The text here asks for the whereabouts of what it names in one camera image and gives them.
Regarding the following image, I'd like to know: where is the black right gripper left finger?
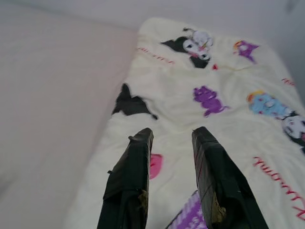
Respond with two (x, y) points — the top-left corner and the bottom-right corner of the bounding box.
(96, 127), (154, 229)

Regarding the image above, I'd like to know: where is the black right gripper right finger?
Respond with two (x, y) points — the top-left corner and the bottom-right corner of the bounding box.
(191, 126), (270, 229)

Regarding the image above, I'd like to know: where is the cream cartoon print comforter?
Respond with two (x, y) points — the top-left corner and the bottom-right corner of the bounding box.
(63, 16), (305, 229)

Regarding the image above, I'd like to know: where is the mattress with cream sheet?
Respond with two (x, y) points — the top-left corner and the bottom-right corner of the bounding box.
(0, 4), (139, 229)

